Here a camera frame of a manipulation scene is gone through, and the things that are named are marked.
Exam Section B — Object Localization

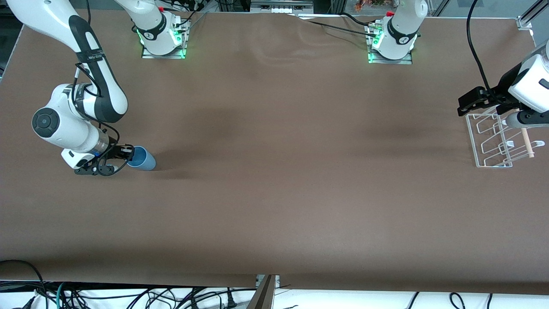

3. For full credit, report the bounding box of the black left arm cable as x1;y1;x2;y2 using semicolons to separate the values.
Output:
466;0;492;94

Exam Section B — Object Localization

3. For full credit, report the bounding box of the grey metal frame box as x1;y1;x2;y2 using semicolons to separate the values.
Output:
250;0;314;14

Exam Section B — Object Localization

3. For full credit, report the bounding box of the aluminium profile beam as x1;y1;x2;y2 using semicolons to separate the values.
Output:
247;275;280;309

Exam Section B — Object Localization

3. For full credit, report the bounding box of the black base cable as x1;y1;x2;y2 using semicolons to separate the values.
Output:
340;12;379;27
305;20;379;36

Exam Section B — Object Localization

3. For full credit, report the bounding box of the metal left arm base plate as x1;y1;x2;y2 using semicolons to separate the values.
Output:
367;24;413;65

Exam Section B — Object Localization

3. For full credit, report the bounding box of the blue plastic cup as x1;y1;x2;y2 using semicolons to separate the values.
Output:
127;146;157;171

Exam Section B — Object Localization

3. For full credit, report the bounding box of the black looped floor cable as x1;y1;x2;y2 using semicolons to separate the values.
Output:
0;259;48;309

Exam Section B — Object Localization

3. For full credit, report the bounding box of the orange background object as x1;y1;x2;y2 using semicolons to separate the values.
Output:
353;0;398;12

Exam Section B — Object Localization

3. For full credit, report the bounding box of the brown table cover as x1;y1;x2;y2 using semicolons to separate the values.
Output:
0;8;549;296

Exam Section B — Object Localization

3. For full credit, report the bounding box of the white wire cup rack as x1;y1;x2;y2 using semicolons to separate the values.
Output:
466;112;546;168

